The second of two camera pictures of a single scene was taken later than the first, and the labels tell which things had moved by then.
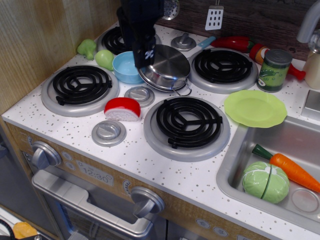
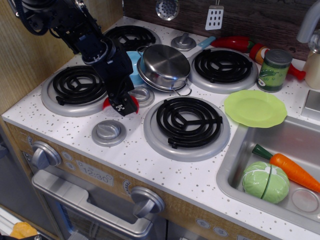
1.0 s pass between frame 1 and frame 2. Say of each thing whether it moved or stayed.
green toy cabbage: stayed
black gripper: moved
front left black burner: stayed
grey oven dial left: stayed
